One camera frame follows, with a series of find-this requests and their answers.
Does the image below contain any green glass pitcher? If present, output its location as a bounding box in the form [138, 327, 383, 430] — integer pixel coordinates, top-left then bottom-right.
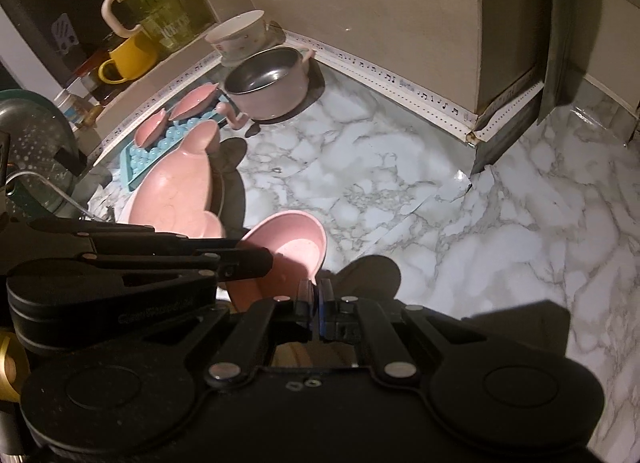
[100, 0, 222, 58]

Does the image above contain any glass pot lid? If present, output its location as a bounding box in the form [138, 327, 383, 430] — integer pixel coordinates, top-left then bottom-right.
[0, 90, 87, 216]

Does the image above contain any white floral bowl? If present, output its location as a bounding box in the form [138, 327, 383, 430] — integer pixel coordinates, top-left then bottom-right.
[204, 10, 274, 63]

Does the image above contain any small pink leaf dish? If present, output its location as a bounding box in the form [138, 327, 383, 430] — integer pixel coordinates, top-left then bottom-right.
[134, 110, 171, 150]
[169, 84, 222, 122]

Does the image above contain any pink bear-shaped plate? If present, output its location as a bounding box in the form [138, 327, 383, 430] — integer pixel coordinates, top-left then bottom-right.
[122, 120, 227, 240]

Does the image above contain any blue bumpy tray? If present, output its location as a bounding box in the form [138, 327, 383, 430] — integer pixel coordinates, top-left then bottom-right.
[119, 110, 227, 190]

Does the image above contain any yellow mug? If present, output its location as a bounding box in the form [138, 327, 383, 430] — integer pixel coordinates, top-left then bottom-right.
[98, 34, 159, 85]

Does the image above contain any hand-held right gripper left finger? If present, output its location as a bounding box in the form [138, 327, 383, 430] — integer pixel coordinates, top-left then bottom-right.
[207, 279, 321, 390]

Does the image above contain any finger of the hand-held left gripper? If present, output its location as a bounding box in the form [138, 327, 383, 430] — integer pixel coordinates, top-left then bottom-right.
[27, 218, 241, 260]
[125, 247, 275, 290]

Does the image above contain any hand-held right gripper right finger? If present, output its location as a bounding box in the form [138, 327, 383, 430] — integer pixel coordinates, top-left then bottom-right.
[320, 279, 417, 388]

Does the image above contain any pink steel pot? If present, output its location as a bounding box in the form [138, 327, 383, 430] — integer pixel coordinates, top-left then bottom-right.
[214, 46, 317, 130]

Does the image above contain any chrome faucet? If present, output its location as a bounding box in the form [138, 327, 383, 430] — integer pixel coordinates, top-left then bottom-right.
[0, 170, 97, 220]

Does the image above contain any small white bottle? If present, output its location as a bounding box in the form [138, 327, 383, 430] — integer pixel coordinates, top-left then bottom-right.
[53, 87, 83, 121]

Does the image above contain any pink bowl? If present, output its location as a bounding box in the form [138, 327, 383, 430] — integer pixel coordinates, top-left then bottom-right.
[220, 210, 329, 315]

